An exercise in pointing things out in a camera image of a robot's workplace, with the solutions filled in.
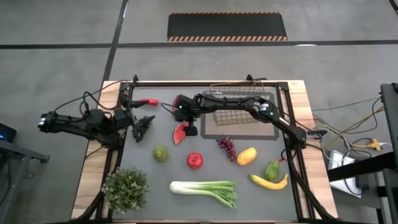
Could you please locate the black hazard-striped floor mat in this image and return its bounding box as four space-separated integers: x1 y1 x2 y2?
167 11 288 42

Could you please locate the black side bracket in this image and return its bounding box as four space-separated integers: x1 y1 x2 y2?
307 129 327 138

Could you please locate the brown placemat with black border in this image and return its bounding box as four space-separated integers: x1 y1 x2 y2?
200 90 280 141

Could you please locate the yellow power plug splitter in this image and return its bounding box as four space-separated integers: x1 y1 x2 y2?
368 138 382 152

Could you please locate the watermelon slice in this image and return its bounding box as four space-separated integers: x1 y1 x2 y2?
172 122 188 146

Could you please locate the white box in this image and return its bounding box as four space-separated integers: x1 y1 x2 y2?
328 150 363 198

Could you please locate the metal wire basket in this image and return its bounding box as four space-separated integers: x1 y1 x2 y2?
208 81 267 126

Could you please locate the orange mango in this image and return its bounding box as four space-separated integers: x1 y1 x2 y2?
236 147 258 166

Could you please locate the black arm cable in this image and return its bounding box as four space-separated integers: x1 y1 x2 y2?
52 79 131 116

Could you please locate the green potted plant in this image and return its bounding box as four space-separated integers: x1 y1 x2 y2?
101 167 150 214

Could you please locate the black aluminium table frame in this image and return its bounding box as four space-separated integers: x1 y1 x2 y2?
71 73 340 224

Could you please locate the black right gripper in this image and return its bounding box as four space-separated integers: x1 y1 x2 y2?
172 95 200 137

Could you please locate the purple grape bunch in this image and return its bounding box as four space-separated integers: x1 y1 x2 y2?
216 136 237 162

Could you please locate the yellow cord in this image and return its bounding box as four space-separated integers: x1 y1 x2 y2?
325 107 386 149

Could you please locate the green pear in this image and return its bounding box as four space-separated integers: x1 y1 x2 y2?
152 145 169 163

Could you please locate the yellow banana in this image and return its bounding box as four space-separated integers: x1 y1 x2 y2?
249 173 289 191

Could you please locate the black metal stand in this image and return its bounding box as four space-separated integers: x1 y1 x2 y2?
326 82 398 224

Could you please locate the grey desk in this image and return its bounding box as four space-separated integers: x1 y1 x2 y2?
0 139 50 224

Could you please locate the black device with blue light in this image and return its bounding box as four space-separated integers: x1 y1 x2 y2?
0 123 17 143

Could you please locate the grey cable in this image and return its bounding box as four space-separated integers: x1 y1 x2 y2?
312 96 382 112

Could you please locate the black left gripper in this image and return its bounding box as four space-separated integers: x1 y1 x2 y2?
114 92 155 143

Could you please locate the grey table mat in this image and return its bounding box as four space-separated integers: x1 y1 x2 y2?
112 86 299 222

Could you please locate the green bell pepper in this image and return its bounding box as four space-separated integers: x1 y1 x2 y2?
264 159 280 182

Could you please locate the green and white leek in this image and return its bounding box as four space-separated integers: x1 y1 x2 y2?
169 180 239 210

